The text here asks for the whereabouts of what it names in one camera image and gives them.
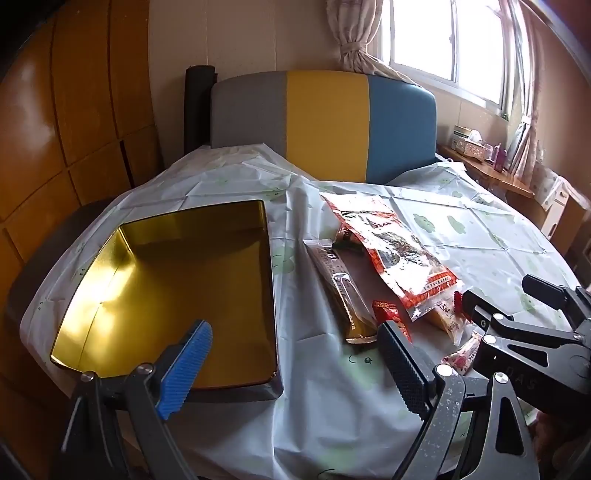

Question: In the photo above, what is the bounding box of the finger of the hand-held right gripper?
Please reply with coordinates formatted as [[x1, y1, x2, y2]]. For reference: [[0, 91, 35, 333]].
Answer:
[[462, 289, 580, 346], [523, 274, 591, 325]]

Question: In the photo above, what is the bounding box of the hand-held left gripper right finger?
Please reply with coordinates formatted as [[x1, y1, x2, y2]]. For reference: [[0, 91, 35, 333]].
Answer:
[[376, 320, 541, 480]]

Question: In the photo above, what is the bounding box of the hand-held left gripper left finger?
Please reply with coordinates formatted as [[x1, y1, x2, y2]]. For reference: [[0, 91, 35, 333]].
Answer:
[[60, 318, 218, 480]]

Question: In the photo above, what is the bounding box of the yellow crispy snack packet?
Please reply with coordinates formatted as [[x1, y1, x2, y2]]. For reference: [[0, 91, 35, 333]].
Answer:
[[424, 300, 476, 347]]

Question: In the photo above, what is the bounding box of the small red snack packet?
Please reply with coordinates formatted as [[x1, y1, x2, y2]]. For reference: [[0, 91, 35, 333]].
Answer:
[[372, 300, 413, 342]]

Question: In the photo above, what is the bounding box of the gold metal tin box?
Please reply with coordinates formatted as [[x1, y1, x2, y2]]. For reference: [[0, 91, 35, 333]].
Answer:
[[48, 199, 284, 401]]

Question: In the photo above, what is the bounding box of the tan brown snack packet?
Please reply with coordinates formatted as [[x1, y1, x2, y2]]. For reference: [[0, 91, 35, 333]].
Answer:
[[305, 240, 378, 346]]

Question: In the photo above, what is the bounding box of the large red orange snack packet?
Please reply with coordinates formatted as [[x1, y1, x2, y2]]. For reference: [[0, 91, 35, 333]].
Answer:
[[320, 193, 464, 322]]

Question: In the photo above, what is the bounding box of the white storage cabinet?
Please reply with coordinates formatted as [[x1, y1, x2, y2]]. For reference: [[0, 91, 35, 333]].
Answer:
[[538, 178, 591, 252]]

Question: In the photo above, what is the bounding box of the white green-printed tablecloth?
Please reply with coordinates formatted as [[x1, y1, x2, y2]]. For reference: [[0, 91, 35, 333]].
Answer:
[[21, 143, 585, 480]]

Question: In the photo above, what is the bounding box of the wooden side desk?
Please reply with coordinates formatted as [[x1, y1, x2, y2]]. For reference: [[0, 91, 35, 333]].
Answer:
[[436, 144, 550, 217]]

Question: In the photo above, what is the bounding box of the beige hanging curtain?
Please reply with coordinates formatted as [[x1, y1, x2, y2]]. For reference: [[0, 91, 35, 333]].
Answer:
[[505, 0, 546, 181]]

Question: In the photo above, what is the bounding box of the small dark gold packet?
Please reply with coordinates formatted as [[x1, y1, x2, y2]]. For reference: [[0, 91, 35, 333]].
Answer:
[[333, 226, 365, 252]]

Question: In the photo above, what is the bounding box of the tissue box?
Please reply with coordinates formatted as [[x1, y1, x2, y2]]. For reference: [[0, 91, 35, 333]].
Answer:
[[450, 124, 486, 158]]

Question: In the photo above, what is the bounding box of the grey yellow blue upholstered chair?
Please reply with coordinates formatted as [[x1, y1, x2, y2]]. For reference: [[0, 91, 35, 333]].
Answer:
[[210, 69, 438, 184]]

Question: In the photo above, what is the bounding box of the black rolled mat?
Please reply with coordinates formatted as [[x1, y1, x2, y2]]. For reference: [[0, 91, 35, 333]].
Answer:
[[184, 65, 218, 155]]

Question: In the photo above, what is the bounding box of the window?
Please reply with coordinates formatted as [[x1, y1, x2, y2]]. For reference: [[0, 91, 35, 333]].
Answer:
[[369, 0, 532, 121]]

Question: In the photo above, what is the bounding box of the wooden wardrobe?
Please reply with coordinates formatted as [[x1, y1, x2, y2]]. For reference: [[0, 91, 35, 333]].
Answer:
[[0, 0, 162, 416]]

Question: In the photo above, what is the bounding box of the beige tied curtain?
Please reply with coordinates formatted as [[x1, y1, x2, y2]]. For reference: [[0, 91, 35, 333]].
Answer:
[[325, 0, 430, 88]]

